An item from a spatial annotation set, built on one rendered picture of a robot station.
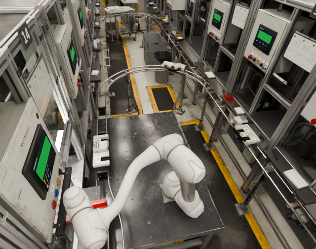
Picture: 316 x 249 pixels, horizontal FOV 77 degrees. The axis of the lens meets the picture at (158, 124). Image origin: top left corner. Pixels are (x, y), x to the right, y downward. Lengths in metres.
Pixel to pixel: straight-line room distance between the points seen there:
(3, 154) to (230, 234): 2.28
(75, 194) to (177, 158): 0.51
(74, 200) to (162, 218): 0.93
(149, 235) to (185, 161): 0.84
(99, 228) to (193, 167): 0.51
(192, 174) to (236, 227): 1.67
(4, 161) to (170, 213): 1.34
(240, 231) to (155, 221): 1.17
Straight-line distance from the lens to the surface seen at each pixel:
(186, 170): 1.04
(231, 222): 2.64
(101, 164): 1.83
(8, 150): 0.78
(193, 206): 1.56
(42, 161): 0.93
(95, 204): 1.56
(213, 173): 2.90
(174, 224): 1.76
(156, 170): 1.99
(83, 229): 0.97
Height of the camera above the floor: 2.32
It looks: 42 degrees down
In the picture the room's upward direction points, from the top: 2 degrees clockwise
